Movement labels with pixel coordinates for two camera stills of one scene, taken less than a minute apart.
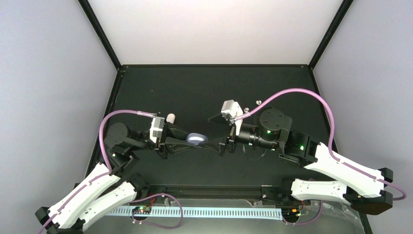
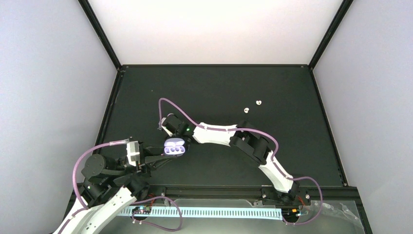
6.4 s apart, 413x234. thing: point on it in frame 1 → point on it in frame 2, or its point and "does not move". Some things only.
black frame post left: [93, 19] does not move
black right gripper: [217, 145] → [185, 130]
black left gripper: [162, 146] → [150, 161]
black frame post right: [329, 33] does not move
